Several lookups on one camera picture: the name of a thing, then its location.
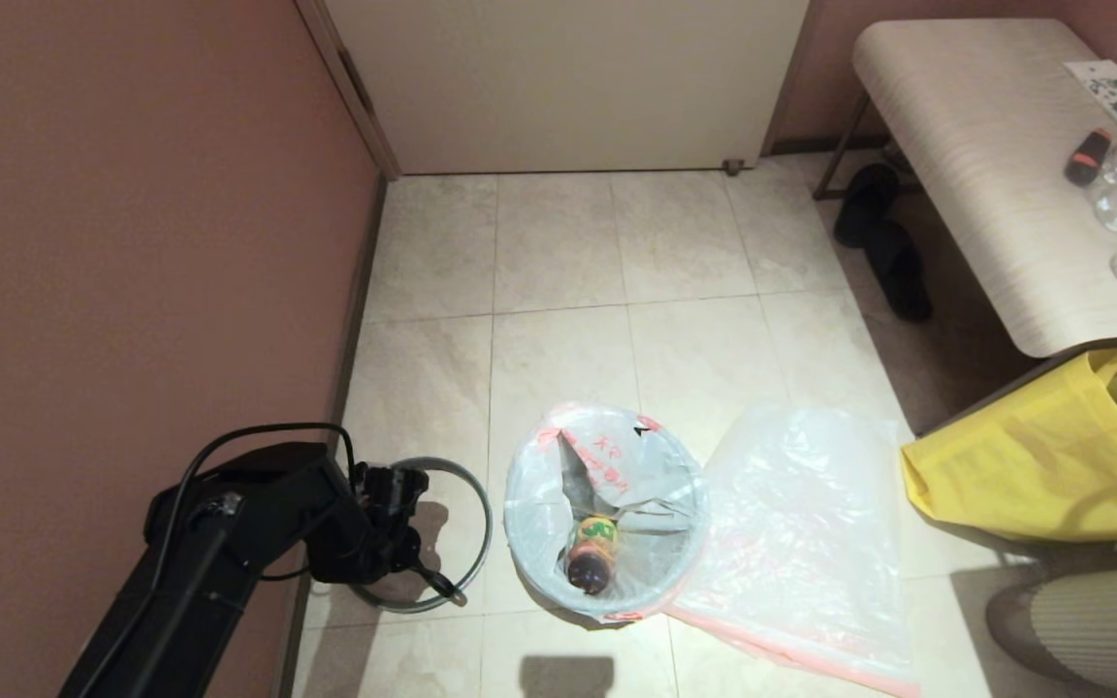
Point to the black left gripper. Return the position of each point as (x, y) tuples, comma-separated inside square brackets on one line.
[(369, 548)]

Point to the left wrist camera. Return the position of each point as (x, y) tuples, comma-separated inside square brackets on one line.
[(394, 485)]

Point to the beige door frame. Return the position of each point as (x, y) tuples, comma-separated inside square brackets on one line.
[(355, 97)]

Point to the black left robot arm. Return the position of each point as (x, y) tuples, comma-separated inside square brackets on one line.
[(209, 562)]

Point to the black slipper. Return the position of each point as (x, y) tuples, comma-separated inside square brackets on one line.
[(864, 204), (903, 276)]

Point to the white red-printed used trash bag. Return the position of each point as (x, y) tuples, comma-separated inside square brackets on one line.
[(655, 465)]

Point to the yellow fabric tote bag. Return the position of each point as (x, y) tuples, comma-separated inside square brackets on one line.
[(1034, 465)]

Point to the cream ribbed pedestal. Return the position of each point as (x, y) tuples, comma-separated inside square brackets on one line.
[(1111, 630)]

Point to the small metal door stop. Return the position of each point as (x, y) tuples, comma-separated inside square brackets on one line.
[(733, 168)]

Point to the brown bottle yellow-green label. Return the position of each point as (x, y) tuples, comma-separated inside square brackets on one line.
[(590, 567)]

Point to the beige door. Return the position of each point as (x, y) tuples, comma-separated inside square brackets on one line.
[(568, 87)]

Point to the blue and white booklet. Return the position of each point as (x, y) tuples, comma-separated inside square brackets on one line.
[(1111, 92)]

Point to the clear pink-edged new trash bag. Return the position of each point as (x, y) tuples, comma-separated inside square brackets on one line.
[(811, 543)]

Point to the white wood-grain table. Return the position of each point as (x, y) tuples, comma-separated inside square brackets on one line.
[(985, 174)]

